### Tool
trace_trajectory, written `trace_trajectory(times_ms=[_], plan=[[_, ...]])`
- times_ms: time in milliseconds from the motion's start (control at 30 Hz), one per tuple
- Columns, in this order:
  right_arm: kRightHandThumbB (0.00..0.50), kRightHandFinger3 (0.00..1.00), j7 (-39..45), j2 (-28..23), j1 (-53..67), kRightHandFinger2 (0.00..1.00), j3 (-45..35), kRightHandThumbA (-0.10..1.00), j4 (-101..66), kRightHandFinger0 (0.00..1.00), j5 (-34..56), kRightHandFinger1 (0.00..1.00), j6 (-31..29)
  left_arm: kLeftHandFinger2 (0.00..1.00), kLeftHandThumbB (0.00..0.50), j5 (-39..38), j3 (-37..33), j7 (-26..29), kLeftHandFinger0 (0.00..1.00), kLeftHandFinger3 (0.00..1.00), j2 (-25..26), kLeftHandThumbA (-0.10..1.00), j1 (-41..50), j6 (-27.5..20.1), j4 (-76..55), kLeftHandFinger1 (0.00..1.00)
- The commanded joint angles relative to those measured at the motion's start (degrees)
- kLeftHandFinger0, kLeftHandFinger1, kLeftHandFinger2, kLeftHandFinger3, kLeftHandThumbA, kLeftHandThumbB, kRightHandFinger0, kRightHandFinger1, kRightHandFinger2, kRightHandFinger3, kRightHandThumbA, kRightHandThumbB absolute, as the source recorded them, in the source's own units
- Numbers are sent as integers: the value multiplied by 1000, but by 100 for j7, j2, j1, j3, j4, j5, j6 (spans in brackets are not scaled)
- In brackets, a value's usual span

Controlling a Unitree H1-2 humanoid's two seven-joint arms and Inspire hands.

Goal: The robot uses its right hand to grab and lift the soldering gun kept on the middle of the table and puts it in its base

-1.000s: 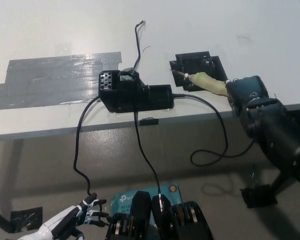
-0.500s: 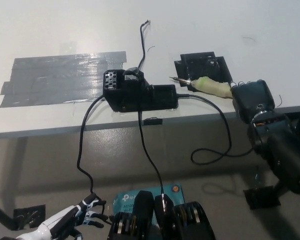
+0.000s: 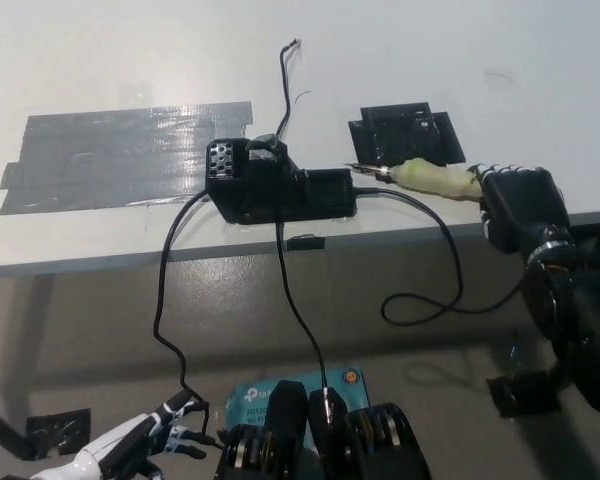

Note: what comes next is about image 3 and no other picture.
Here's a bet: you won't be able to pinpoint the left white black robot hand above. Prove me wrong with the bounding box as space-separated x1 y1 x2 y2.
29 389 210 480

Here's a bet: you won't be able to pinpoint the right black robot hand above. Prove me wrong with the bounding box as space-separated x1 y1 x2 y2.
472 163 575 257

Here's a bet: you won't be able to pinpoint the black soldering iron cable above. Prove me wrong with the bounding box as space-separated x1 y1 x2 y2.
354 185 524 327

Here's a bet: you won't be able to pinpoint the tape-wrapped soldering iron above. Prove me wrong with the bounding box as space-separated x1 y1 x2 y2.
342 157 486 202

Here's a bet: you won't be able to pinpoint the black robot torso blocks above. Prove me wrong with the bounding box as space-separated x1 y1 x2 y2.
213 379 431 480

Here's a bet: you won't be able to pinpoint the black soldering station base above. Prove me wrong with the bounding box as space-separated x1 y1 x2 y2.
205 132 357 226

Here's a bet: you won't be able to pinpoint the black tape square patch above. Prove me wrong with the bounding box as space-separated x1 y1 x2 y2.
348 101 467 169

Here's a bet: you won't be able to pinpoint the grey table leg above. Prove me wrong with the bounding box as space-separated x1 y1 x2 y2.
0 274 57 401

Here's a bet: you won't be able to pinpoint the small black tape strip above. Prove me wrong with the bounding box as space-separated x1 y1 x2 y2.
286 233 326 251

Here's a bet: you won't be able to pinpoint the teal router box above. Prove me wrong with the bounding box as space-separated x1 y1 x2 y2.
225 366 371 446

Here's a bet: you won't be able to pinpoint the black power cable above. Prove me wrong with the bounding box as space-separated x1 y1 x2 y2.
152 192 226 449

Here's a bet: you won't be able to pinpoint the black cable to robot torso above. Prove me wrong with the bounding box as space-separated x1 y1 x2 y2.
274 222 331 401

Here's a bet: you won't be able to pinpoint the thin black frayed cable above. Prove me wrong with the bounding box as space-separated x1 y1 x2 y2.
275 37 301 136

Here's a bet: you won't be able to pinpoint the grey duct tape patch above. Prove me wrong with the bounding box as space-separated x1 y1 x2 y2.
0 100 255 217

